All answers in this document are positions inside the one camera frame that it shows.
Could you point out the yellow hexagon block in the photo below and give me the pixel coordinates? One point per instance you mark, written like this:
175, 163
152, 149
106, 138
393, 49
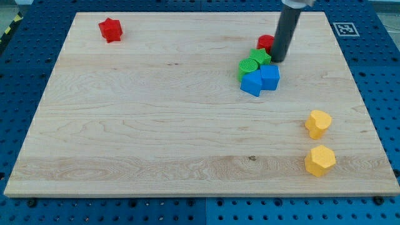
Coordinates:
320, 160

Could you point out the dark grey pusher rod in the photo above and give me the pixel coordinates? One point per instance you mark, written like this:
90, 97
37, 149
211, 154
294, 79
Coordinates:
284, 33

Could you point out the red star block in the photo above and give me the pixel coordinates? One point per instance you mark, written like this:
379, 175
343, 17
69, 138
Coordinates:
111, 30

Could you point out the blue cube block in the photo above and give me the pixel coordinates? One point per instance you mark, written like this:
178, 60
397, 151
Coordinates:
270, 77

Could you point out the red cylinder block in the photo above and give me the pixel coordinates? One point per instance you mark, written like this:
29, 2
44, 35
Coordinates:
265, 42

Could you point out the green cylinder block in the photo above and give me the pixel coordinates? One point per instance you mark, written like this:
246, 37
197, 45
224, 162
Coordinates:
246, 66

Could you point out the blue triangle block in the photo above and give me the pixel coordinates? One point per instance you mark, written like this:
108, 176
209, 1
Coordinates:
252, 83

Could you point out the light wooden board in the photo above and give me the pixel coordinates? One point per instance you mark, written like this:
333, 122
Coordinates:
160, 114

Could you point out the white fiducial marker tag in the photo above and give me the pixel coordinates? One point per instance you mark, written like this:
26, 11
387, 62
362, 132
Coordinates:
346, 29

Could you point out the yellow heart block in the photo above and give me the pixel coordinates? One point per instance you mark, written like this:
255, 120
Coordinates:
317, 123

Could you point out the green star block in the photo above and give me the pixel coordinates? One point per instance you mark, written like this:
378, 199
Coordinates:
260, 56

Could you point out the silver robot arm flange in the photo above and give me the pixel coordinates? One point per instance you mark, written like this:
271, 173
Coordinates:
298, 4

